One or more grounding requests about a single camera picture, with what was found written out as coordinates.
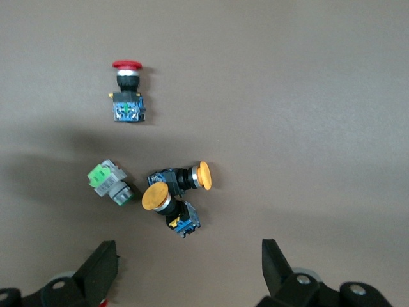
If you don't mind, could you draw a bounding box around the yellow mushroom push button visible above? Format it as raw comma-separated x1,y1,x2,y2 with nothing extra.
141,182,202,239
146,160,213,196

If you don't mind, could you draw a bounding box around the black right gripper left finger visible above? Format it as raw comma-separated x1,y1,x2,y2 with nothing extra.
0,240,120,307

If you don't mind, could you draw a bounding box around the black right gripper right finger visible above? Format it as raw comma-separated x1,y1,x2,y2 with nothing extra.
255,239,392,307

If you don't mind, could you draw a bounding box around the green push button switch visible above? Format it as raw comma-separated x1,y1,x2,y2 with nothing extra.
87,159,135,207

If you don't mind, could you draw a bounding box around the brown table mat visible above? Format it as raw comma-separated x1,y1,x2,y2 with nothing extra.
0,0,409,307

